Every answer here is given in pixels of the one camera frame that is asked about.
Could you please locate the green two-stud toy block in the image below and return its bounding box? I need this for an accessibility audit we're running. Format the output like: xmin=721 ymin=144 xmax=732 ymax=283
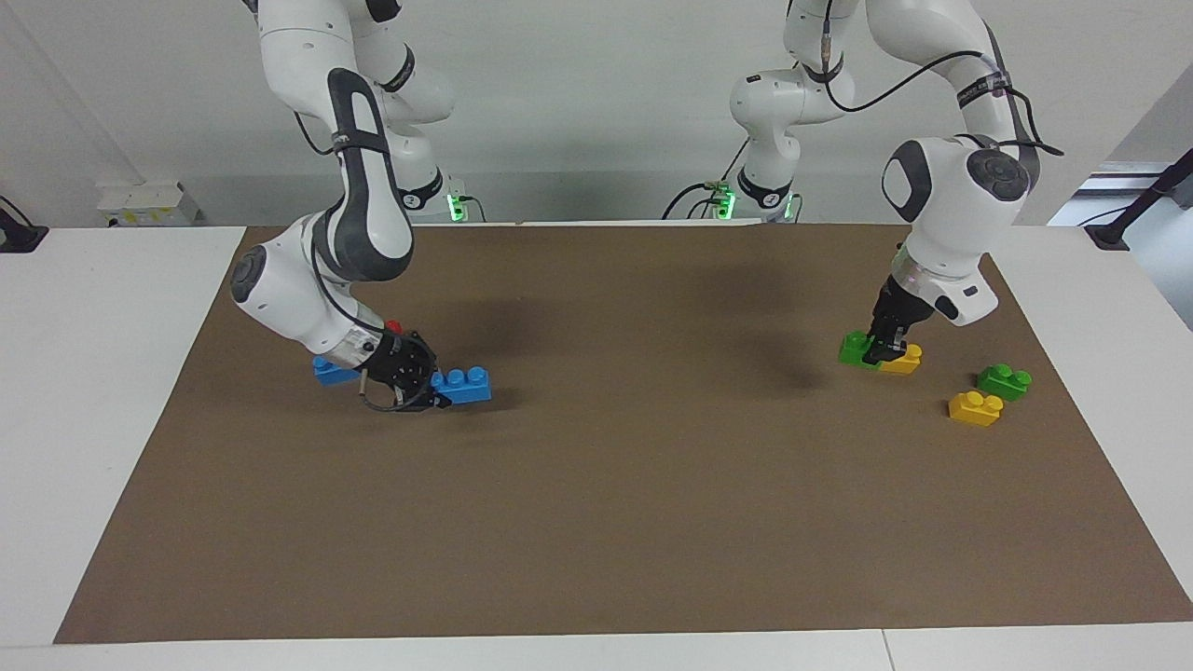
xmin=838 ymin=331 xmax=882 ymax=370
xmin=977 ymin=363 xmax=1033 ymax=403

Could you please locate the blue three-stud toy block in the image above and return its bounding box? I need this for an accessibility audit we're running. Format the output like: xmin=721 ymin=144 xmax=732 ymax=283
xmin=312 ymin=356 xmax=364 ymax=387
xmin=431 ymin=366 xmax=492 ymax=404

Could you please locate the brown paper mat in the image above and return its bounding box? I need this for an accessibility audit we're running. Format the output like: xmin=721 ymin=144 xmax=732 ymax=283
xmin=53 ymin=222 xmax=1193 ymax=645

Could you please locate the black stand with clamp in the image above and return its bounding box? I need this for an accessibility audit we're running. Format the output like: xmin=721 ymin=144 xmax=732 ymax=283
xmin=1084 ymin=149 xmax=1193 ymax=250

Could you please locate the black table clamp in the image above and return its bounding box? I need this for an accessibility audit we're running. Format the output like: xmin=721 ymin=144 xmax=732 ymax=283
xmin=0 ymin=196 xmax=49 ymax=254

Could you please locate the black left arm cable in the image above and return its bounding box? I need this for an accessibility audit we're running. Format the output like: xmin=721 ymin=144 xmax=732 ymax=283
xmin=820 ymin=0 xmax=1064 ymax=159

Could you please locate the black left base cable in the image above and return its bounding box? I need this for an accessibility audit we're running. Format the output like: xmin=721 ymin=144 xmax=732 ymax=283
xmin=662 ymin=140 xmax=751 ymax=222

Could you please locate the white wall box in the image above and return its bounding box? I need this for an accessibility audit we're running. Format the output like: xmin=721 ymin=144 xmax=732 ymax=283
xmin=98 ymin=182 xmax=201 ymax=227

